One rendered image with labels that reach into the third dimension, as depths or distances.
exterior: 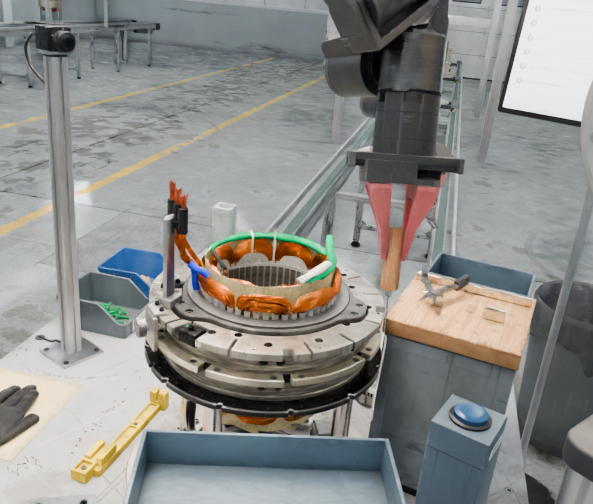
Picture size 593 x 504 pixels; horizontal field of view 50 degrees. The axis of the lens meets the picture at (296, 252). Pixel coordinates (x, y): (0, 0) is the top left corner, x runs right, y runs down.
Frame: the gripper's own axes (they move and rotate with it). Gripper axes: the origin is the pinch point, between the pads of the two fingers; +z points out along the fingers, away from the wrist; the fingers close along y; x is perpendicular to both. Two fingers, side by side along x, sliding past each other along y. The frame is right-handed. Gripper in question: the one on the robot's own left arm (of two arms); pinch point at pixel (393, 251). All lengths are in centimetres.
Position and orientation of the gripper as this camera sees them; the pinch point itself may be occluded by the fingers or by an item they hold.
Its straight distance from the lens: 61.1
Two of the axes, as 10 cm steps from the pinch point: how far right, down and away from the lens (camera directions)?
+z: -0.7, 9.8, 1.8
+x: -0.3, 1.8, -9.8
